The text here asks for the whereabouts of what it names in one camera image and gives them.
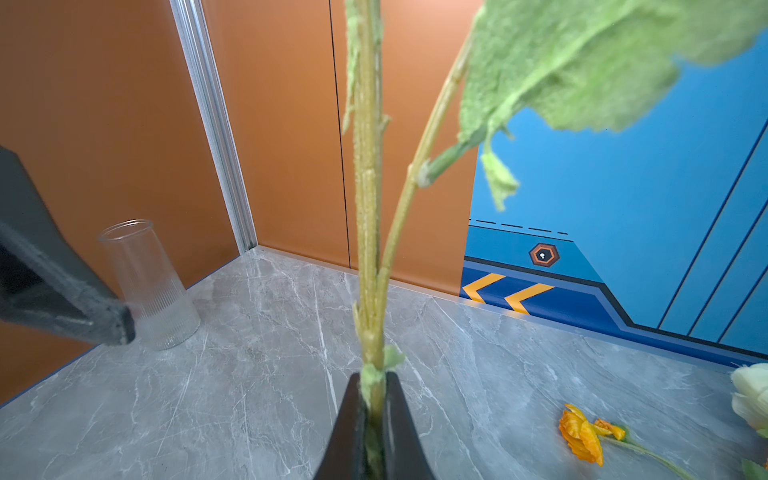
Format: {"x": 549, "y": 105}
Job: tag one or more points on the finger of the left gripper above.
{"x": 45, "y": 284}

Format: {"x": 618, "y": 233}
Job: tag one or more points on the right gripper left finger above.
{"x": 345, "y": 454}

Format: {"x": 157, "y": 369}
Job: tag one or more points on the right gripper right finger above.
{"x": 404, "y": 458}

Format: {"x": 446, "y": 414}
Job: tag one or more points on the white cream rose stem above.
{"x": 750, "y": 399}

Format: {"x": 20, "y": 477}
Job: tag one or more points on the orange poppy flower stem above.
{"x": 598, "y": 65}

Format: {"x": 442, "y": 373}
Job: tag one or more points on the clear ribbed glass vase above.
{"x": 163, "y": 313}

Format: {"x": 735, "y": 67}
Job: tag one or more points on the left aluminium corner post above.
{"x": 193, "y": 33}

